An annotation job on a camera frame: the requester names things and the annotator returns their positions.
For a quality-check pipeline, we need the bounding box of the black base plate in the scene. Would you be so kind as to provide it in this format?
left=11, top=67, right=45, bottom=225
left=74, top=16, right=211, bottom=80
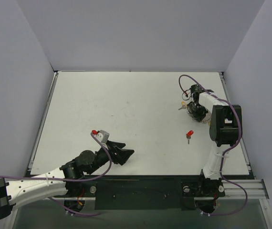
left=55, top=175, right=225, bottom=210

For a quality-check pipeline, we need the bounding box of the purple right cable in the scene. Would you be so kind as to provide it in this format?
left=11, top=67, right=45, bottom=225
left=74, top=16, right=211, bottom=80
left=178, top=74, right=248, bottom=217

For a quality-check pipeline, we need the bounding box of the aluminium table edge rail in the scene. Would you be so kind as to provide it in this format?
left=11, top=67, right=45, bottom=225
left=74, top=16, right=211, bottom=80
left=219, top=72, right=230, bottom=106

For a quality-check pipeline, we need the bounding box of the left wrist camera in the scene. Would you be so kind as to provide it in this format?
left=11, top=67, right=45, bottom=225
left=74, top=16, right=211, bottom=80
left=92, top=130, right=109, bottom=144

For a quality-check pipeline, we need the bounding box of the purple cable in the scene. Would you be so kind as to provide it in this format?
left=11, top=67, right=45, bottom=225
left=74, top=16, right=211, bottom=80
left=0, top=132, right=113, bottom=218
left=178, top=74, right=248, bottom=217

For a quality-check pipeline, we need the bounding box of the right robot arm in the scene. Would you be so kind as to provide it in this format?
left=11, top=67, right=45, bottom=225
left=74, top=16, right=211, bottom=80
left=187, top=84, right=242, bottom=198

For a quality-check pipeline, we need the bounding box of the yellow tag key left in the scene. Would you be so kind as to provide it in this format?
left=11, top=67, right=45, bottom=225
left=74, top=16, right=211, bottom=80
left=178, top=102, right=188, bottom=110

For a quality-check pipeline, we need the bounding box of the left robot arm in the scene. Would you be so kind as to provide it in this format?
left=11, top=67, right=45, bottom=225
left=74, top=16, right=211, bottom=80
left=0, top=141, right=134, bottom=219

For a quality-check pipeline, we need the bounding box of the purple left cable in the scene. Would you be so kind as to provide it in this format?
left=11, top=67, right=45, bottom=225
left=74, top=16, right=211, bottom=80
left=0, top=132, right=113, bottom=218

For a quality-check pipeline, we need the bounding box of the metal disc key organizer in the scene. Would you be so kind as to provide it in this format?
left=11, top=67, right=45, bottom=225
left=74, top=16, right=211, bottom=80
left=187, top=103, right=210, bottom=123

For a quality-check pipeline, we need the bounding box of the red tag key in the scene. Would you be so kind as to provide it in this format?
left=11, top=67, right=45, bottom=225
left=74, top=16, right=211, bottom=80
left=186, top=130, right=194, bottom=144

